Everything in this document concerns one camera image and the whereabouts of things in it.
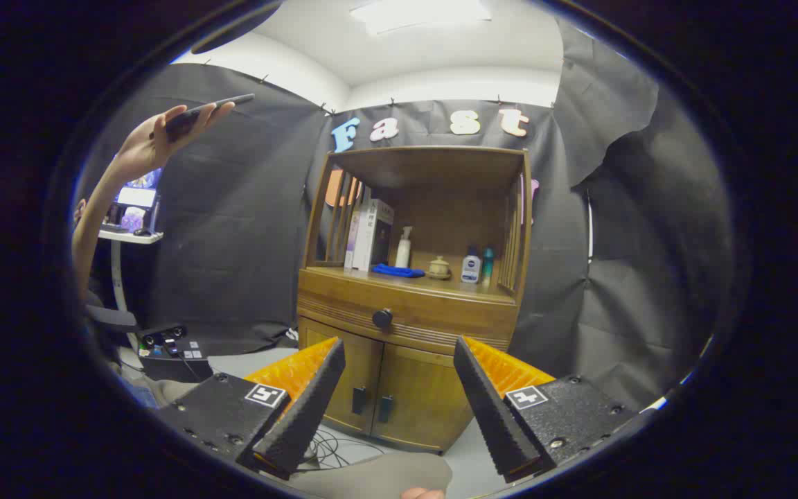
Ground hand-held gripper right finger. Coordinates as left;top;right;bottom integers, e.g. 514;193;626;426
453;335;649;484

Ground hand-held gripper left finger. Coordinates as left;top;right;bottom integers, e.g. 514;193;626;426
155;336;348;481

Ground wooden drawer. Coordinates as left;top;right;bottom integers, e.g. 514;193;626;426
297;269;521;351

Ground wooden cabinet door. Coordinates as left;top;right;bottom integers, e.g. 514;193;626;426
371;343;483;455
300;317;384;439

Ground wooden countertop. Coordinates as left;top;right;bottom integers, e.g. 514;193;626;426
305;265;516;300

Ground wooden cabinet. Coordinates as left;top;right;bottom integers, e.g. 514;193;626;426
296;146;533;455

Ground black equipment box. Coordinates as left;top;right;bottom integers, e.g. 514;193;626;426
138;324;214;383

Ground folded blue cloth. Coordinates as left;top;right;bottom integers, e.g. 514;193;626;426
371;263;426;279

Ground thin pale purple book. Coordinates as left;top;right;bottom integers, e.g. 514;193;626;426
344;208;362;270

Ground thick white book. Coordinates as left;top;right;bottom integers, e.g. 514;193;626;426
352;199;395;272

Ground grey chair armrest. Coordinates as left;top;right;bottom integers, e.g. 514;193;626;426
86;305;140;333

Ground white side desk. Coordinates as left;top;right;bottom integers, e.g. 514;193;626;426
98;229;164;313

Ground computer monitor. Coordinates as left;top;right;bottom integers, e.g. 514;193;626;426
115;168;163;210

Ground black smartphone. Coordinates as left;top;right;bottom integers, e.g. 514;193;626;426
163;94;256;143

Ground black floor cables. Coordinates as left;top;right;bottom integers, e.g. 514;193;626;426
302;426;387;473

